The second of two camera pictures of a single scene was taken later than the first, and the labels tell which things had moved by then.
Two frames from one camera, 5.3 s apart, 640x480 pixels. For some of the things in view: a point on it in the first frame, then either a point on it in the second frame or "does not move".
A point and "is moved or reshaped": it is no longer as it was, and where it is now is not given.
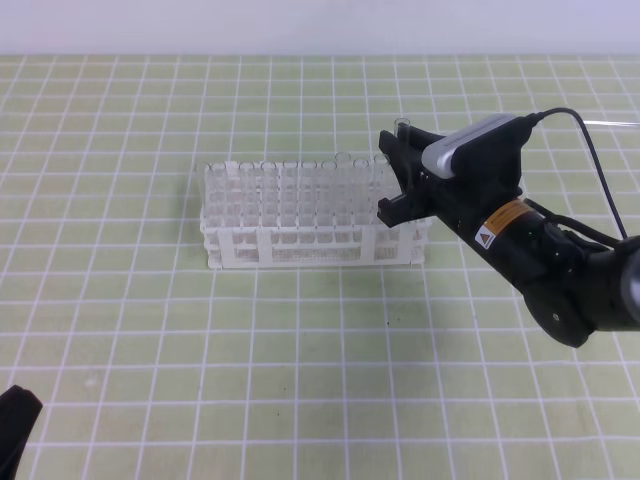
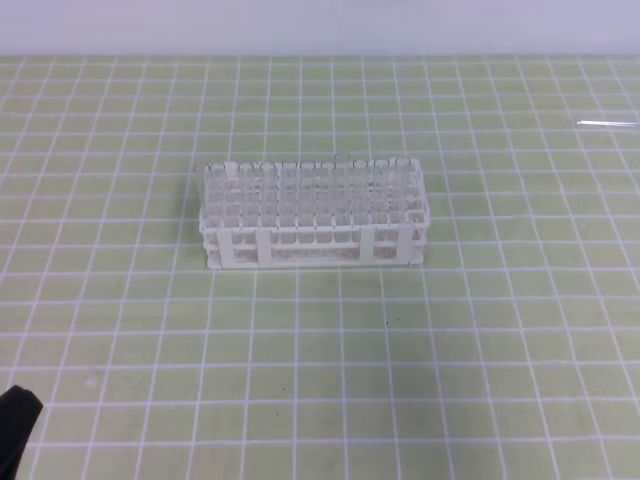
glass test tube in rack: x=360 y=193 does not move
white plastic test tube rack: x=303 y=216 does not move
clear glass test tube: x=398 y=121 is moved or reshaped
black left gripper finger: x=19 y=410 does not move
